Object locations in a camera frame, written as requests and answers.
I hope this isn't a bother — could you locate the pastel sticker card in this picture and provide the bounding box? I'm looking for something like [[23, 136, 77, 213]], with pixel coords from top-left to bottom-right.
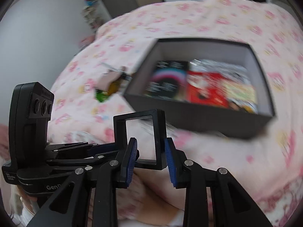
[[222, 80, 258, 114]]

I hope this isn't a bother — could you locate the black square display frame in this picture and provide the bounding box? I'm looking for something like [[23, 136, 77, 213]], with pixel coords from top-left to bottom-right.
[[113, 109, 167, 171]]

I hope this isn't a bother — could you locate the red snack packet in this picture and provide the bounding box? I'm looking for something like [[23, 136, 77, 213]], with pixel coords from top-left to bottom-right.
[[186, 71, 228, 108]]

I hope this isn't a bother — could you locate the green corn snack bag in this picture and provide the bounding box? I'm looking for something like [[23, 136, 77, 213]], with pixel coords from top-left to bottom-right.
[[94, 76, 123, 103]]

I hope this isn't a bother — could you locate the pink cartoon print blanket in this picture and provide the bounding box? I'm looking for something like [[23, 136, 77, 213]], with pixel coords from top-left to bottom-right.
[[48, 0, 302, 226]]

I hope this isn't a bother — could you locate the black cardboard box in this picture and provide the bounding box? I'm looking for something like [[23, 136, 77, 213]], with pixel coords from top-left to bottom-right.
[[123, 38, 276, 139]]

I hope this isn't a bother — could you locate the silver glitter pouch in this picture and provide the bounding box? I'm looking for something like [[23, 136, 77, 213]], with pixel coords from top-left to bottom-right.
[[189, 59, 247, 75]]

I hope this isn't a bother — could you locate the black rainbow packet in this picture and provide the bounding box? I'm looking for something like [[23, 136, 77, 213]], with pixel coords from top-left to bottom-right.
[[144, 61, 188, 101]]

